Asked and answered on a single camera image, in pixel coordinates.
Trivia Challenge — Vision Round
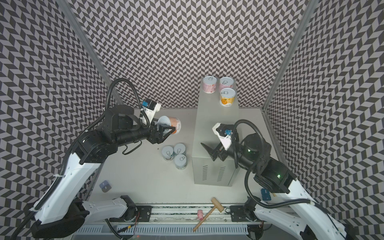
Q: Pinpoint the orange label can front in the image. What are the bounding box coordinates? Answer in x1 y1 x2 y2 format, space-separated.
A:
220 88 237 107

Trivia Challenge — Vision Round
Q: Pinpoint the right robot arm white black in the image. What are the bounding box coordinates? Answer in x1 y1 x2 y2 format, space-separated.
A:
202 120 356 240

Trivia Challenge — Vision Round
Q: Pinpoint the can teal label back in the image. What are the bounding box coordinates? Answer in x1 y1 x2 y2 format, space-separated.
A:
174 143 186 155

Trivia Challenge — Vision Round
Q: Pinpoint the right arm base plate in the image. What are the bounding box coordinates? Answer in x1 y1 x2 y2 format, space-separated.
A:
229 205 268 224

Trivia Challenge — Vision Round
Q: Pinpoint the pink label can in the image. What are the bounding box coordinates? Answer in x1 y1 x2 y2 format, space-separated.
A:
203 76 218 94
219 77 235 91

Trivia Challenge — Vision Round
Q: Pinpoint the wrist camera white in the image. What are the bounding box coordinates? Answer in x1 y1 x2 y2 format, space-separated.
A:
140 98 162 127
212 123 234 151

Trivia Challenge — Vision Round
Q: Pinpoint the small blue grey block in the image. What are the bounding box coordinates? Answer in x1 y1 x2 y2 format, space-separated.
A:
99 180 112 193

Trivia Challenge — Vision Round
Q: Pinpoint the wooden mallet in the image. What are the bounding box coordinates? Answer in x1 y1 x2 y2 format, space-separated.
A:
193 197 225 232

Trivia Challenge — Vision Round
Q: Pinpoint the can teal label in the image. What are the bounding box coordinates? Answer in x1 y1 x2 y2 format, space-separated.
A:
174 143 186 155
174 154 188 170

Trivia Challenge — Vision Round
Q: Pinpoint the small pink toy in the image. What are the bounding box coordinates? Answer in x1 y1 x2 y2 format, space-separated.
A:
197 210 204 221

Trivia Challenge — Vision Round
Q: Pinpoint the aluminium rail frame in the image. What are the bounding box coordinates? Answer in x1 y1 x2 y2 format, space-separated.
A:
58 203 322 240

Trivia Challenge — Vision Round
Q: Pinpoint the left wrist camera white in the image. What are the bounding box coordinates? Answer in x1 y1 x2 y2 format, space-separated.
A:
140 98 162 127

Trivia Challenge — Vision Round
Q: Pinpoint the grey metal cabinet box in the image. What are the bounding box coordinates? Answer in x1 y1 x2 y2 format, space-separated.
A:
192 86 240 187

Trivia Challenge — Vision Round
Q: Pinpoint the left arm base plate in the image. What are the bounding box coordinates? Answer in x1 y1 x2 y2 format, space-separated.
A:
109 206 153 223

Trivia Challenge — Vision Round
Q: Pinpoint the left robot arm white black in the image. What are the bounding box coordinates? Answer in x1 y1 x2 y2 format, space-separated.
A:
11 78 178 240

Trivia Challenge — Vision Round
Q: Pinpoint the white vent grille strip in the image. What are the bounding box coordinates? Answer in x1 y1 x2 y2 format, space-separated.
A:
74 225 249 236

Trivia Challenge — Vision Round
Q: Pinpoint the can teal label right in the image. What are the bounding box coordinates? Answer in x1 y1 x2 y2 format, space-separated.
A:
174 154 188 170

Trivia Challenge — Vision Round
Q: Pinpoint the small blue box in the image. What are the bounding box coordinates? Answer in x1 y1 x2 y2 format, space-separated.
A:
261 189 272 201

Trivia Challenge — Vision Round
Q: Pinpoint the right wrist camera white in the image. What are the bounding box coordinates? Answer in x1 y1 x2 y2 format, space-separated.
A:
212 123 234 151

